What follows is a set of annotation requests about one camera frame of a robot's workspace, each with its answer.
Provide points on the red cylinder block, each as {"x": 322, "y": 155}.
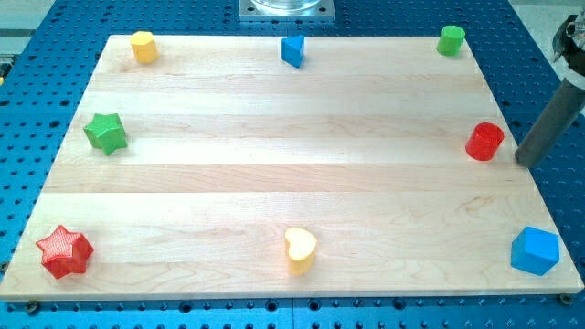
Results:
{"x": 484, "y": 141}

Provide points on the robot arm end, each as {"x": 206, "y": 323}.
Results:
{"x": 568, "y": 43}

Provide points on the wooden board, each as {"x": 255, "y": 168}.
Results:
{"x": 228, "y": 146}

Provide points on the yellow heart block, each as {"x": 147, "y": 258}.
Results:
{"x": 300, "y": 249}

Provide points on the blue triangle block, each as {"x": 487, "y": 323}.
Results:
{"x": 292, "y": 50}

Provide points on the yellow hexagon block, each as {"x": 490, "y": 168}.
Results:
{"x": 144, "y": 47}

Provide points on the green star block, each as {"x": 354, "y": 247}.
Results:
{"x": 106, "y": 132}

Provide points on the green cylinder block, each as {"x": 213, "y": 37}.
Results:
{"x": 450, "y": 41}

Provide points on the red star block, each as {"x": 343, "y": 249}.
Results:
{"x": 65, "y": 252}

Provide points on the blue pentagon block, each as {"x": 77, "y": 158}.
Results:
{"x": 535, "y": 251}

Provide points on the blue perforated table plate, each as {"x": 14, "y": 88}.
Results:
{"x": 46, "y": 83}

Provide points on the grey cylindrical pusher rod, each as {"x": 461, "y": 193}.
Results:
{"x": 561, "y": 111}

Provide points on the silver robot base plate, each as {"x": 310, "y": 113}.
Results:
{"x": 286, "y": 10}

